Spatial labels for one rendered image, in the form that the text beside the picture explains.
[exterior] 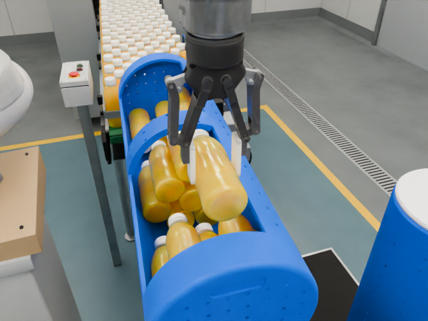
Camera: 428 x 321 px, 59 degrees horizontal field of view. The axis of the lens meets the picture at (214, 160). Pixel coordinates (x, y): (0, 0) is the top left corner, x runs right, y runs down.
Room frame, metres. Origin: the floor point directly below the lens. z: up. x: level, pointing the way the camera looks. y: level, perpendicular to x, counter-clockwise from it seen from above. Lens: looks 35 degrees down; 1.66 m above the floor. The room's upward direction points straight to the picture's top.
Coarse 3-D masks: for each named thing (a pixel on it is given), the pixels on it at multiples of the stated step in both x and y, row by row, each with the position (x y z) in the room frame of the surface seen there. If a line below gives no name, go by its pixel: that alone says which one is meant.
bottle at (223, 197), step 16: (208, 144) 0.53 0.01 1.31; (208, 160) 0.48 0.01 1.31; (224, 160) 0.48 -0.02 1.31; (208, 176) 0.45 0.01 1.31; (224, 176) 0.44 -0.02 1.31; (208, 192) 0.42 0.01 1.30; (224, 192) 0.41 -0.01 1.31; (240, 192) 0.42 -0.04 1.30; (208, 208) 0.41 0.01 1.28; (224, 208) 0.42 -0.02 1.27; (240, 208) 0.42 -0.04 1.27
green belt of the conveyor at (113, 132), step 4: (112, 128) 1.28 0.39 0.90; (116, 128) 1.28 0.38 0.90; (120, 128) 1.28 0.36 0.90; (112, 132) 1.25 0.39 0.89; (116, 132) 1.25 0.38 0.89; (120, 132) 1.26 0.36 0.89; (112, 136) 1.30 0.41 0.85; (116, 136) 1.25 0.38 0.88; (120, 136) 1.25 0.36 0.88; (112, 140) 1.24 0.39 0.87; (116, 140) 1.24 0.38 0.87; (120, 140) 1.24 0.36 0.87; (112, 144) 1.24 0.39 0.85
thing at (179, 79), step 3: (177, 75) 0.48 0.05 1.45; (180, 75) 0.48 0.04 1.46; (183, 75) 0.47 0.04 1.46; (168, 78) 0.47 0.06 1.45; (171, 78) 0.47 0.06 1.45; (174, 78) 0.47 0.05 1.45; (177, 78) 0.47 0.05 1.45; (180, 78) 0.47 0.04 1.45; (183, 78) 0.47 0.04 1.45; (165, 81) 0.47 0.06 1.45; (174, 81) 0.47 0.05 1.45; (177, 81) 0.47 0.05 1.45; (180, 81) 0.47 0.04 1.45; (183, 81) 0.47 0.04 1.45; (177, 84) 0.47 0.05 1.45; (180, 84) 0.47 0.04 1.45; (177, 87) 0.47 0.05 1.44; (180, 87) 0.47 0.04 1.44; (180, 90) 0.46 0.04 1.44
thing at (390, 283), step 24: (384, 216) 0.75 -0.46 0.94; (408, 216) 0.66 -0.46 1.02; (384, 240) 0.70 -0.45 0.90; (408, 240) 0.63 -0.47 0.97; (384, 264) 0.67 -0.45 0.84; (408, 264) 0.61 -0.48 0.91; (360, 288) 0.73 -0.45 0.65; (384, 288) 0.64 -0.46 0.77; (408, 288) 0.60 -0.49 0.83; (360, 312) 0.68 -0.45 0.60; (384, 312) 0.62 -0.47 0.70; (408, 312) 0.58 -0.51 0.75
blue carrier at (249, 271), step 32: (160, 64) 1.18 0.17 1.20; (128, 96) 1.15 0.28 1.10; (160, 96) 1.18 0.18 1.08; (128, 128) 1.04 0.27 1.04; (160, 128) 0.73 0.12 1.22; (224, 128) 0.78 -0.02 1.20; (128, 160) 0.73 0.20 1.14; (256, 192) 0.53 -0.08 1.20; (160, 224) 0.67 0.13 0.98; (256, 224) 0.62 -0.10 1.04; (192, 256) 0.37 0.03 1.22; (224, 256) 0.36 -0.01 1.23; (256, 256) 0.36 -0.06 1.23; (288, 256) 0.38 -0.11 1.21; (160, 288) 0.35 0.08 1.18; (192, 288) 0.33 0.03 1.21; (224, 288) 0.34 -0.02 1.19; (256, 288) 0.35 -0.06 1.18; (288, 288) 0.36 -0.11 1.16; (160, 320) 0.31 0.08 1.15; (192, 320) 0.32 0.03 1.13; (224, 320) 0.34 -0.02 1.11; (256, 320) 0.35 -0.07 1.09; (288, 320) 0.36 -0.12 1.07
